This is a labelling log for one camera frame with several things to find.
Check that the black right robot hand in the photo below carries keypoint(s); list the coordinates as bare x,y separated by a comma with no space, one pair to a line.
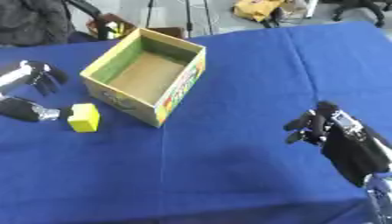
352,151

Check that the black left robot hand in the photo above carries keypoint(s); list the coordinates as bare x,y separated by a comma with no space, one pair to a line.
20,110

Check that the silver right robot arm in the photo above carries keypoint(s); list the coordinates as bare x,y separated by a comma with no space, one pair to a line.
380,198

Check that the brown open box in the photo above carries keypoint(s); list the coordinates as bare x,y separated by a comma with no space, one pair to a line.
120,27

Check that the cardboard box with green inside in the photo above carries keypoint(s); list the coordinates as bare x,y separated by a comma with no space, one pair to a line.
145,75

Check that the small brown cardboard box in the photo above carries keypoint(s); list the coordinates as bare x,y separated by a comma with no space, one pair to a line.
171,31

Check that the yellow rectangular block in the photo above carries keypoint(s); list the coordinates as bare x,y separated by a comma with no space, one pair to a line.
84,118

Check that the person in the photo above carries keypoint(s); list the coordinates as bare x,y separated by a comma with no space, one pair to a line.
33,20

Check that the black stand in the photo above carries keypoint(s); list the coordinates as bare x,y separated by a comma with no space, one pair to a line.
97,17

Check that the black office chair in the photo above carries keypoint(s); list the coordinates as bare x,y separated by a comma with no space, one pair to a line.
365,10

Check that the yellow bag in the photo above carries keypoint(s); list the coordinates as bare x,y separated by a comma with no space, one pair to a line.
255,8

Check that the black tripod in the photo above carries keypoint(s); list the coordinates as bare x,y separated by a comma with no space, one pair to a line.
188,17

